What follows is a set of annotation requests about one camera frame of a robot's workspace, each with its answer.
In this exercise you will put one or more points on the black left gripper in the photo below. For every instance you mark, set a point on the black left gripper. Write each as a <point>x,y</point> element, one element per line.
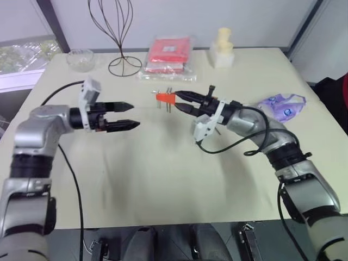
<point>97,117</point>

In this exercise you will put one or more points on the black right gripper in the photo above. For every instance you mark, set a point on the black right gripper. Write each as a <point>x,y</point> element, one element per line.
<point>208,106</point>

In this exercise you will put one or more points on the orange hex key holder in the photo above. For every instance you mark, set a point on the orange hex key holder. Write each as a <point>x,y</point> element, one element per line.
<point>164,97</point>

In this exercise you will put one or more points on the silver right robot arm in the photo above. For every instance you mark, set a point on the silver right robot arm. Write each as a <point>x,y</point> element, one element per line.
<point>244,122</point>

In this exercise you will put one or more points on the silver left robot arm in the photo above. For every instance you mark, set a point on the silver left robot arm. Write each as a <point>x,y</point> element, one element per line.
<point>40,127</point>

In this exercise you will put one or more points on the long metal hex key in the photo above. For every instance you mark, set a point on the long metal hex key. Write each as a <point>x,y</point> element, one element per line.
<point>167,108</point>
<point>170,108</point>

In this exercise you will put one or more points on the red packet in clear bag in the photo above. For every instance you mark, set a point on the red packet in clear bag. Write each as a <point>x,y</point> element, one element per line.
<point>170,50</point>
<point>166,72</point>

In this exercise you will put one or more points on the clear glass bowl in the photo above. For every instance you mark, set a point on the clear glass bowl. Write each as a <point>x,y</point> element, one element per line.
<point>80,60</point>

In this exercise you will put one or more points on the cream plastic figure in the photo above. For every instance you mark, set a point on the cream plastic figure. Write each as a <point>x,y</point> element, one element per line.
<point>224,38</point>

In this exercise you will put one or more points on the purple plastic bag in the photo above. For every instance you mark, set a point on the purple plastic bag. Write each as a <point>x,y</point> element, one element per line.
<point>282,108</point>

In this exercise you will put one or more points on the black object beside table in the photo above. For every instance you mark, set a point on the black object beside table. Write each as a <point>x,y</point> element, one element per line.
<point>333,87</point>

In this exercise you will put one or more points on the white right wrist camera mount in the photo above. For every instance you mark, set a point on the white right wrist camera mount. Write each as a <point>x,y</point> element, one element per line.
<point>204,127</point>

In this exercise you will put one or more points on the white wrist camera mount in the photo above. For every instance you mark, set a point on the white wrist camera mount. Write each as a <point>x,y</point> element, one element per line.
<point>204,127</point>
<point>88,93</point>

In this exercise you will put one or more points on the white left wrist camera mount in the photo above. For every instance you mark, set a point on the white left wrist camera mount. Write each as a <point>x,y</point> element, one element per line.
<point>88,93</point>

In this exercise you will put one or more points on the black metal bracket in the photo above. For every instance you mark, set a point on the black metal bracket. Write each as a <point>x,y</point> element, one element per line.
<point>99,250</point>
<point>247,242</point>

